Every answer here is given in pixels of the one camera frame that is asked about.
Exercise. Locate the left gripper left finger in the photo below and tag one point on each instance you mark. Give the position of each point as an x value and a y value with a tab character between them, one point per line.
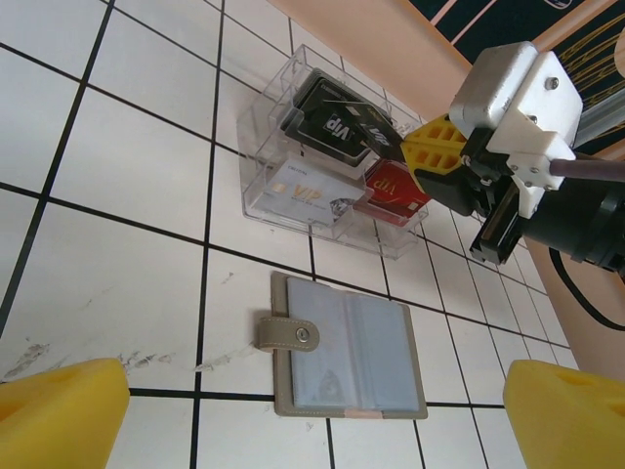
54	420

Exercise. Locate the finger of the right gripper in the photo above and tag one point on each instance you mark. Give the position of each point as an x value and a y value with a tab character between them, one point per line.
439	132
439	166

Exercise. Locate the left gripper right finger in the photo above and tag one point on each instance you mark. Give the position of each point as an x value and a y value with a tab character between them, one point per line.
571	420

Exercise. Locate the red VIP card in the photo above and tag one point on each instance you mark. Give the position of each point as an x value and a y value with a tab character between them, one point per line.
390	188

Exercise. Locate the black VIP card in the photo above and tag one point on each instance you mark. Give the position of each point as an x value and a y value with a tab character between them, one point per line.
378	137
322	122

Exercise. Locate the silver VIP card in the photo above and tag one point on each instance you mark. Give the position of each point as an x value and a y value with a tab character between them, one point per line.
303	195

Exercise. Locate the clear acrylic card organizer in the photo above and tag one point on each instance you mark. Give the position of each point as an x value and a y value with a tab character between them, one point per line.
263	146

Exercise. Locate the grey foil pouch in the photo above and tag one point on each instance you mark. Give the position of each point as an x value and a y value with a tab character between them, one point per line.
351	352

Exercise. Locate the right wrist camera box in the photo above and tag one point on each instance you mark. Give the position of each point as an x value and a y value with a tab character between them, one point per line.
493	88

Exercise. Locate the aluminium corner post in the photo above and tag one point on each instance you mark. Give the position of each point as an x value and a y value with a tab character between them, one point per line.
605	122

